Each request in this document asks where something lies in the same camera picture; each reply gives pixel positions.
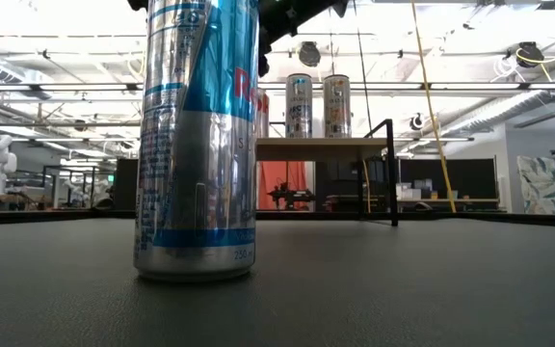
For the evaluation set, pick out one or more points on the sugarfree Red Bull can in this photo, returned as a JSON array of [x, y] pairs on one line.
[[195, 144]]

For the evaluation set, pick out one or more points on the black table mat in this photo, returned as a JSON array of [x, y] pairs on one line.
[[354, 289]]

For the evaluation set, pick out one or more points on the slim Celsius can orange print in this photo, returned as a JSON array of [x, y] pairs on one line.
[[336, 108]]

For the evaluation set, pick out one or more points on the wooden shelf with black legs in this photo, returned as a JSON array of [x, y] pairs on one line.
[[325, 148]]

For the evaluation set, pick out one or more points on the Diet Coke can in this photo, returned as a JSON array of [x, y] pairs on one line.
[[262, 115]]

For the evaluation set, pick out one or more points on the white blue patterned sheet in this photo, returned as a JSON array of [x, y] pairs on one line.
[[547, 183]]

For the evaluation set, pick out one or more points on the slim Celsius can blue print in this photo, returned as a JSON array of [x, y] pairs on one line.
[[298, 108]]

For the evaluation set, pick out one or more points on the long ceiling light strip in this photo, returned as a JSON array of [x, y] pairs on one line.
[[475, 87]]

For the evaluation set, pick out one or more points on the orange red panel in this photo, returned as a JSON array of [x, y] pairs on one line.
[[277, 176]]

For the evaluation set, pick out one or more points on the small black device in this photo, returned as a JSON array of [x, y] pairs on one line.
[[291, 195]]

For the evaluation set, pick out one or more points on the black partition panel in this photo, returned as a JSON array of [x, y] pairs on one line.
[[470, 178]]

